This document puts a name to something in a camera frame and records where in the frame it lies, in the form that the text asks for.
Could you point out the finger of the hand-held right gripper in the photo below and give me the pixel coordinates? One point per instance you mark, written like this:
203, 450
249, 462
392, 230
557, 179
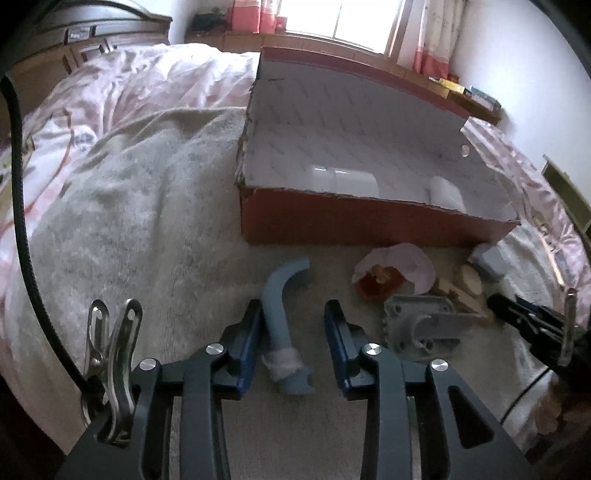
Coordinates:
528, 307
501, 311

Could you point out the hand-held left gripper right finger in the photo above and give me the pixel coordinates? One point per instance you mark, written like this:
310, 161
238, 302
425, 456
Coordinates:
334, 341

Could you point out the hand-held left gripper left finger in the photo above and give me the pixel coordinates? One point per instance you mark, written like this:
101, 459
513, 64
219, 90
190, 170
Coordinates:
251, 332

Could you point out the blue curved pipe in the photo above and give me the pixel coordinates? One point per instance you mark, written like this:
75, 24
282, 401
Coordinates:
277, 304

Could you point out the grey block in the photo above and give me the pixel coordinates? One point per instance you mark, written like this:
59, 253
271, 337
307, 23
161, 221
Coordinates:
491, 265

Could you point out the orange plastic part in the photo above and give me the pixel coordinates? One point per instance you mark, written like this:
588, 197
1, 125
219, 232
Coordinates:
378, 288

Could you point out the grey metal bracket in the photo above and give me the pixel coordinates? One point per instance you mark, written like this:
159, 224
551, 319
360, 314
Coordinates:
415, 309

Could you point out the red cardboard box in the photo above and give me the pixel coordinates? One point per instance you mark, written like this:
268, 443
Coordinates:
369, 221

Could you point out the person's right hand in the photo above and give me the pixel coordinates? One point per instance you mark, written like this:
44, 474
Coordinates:
558, 410

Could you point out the steel spring clip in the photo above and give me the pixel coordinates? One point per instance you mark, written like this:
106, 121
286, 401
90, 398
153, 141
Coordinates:
99, 360
570, 323

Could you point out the wooden stick piece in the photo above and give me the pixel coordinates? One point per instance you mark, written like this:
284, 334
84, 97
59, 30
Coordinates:
461, 307

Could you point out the round wooden disc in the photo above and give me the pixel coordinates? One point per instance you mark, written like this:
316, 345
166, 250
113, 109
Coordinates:
470, 279

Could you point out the pink curved shard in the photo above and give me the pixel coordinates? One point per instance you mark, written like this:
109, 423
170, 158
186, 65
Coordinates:
415, 267

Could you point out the small white cylinder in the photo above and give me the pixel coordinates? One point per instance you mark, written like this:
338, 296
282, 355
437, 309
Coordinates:
445, 194

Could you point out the large white cylinder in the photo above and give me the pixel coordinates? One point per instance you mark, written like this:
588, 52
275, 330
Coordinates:
341, 182

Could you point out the white fleece blanket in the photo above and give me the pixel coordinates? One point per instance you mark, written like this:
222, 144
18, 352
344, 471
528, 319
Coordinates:
138, 207

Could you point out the wooden window ledge cabinet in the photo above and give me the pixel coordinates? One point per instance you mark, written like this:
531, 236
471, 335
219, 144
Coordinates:
480, 110

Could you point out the teal book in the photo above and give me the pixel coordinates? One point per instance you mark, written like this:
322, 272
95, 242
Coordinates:
485, 97

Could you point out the yellow book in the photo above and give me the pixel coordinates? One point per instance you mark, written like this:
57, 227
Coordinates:
451, 85

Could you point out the pink patterned quilt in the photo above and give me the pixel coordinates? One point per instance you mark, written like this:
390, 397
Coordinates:
138, 78

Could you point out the pink white curtain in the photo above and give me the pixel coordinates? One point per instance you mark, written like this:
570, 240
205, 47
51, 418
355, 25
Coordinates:
434, 41
249, 14

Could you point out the small pink box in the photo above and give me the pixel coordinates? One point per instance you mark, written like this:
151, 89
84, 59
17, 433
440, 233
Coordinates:
281, 24

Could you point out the dark bag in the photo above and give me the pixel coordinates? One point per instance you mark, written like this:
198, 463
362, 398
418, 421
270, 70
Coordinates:
210, 23

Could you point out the bright window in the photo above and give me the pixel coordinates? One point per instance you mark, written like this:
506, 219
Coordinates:
351, 18

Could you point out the dark wooden headboard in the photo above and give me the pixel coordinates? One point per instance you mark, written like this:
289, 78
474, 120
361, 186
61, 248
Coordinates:
55, 60

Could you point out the pale wooden frame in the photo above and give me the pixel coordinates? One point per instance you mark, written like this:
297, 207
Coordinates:
568, 194

